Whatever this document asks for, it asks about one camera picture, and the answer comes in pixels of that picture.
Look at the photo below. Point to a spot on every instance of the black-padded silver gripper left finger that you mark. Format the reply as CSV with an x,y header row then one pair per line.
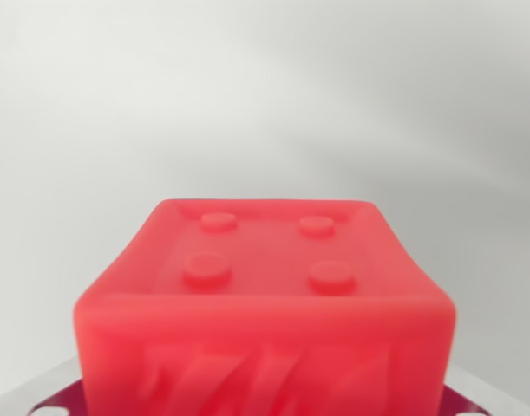
x,y
58,392

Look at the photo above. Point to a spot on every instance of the black-padded silver gripper right finger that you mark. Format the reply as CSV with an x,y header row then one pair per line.
x,y
464,401

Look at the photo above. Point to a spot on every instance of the red embossed cube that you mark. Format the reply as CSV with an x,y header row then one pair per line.
x,y
264,329

